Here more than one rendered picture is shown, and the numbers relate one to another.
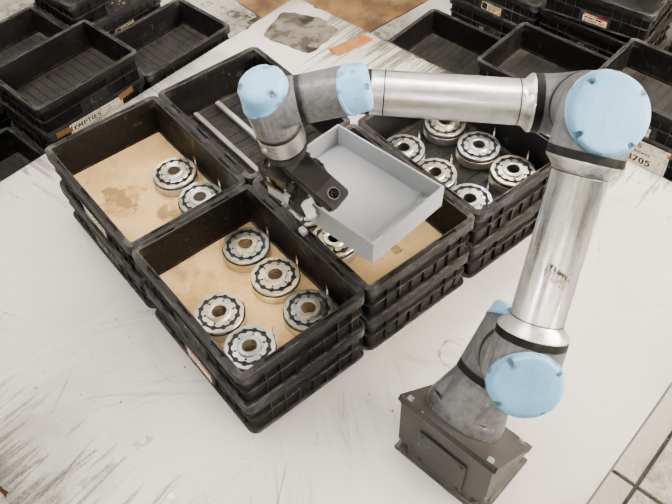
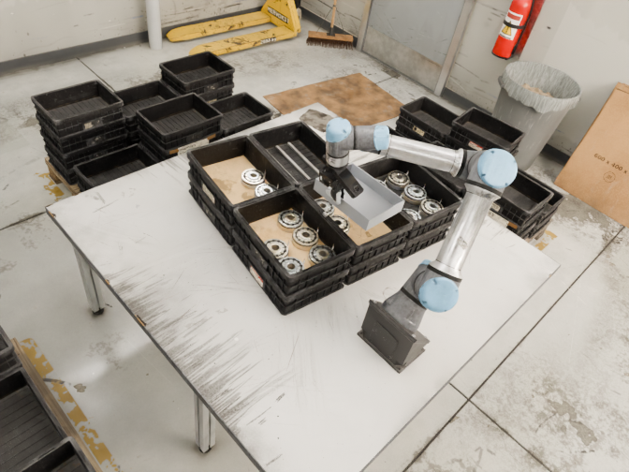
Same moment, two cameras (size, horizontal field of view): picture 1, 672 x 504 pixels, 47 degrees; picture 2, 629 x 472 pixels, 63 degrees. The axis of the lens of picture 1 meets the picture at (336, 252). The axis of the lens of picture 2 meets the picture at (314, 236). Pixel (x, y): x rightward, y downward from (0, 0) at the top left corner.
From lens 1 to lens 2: 0.52 m
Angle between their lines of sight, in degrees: 7
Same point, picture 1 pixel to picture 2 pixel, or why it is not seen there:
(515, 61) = not seen: hidden behind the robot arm
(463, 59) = not seen: hidden behind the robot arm
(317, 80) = (365, 129)
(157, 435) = (230, 308)
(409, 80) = (402, 140)
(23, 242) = (159, 200)
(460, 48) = not seen: hidden behind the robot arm
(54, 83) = (170, 124)
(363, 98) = (385, 141)
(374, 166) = (368, 186)
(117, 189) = (220, 180)
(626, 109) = (506, 167)
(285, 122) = (345, 146)
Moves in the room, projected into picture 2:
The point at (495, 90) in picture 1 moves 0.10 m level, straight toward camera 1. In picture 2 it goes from (443, 153) to (439, 169)
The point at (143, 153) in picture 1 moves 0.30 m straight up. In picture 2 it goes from (235, 164) to (237, 105)
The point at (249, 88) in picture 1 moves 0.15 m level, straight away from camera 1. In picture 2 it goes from (333, 126) to (328, 100)
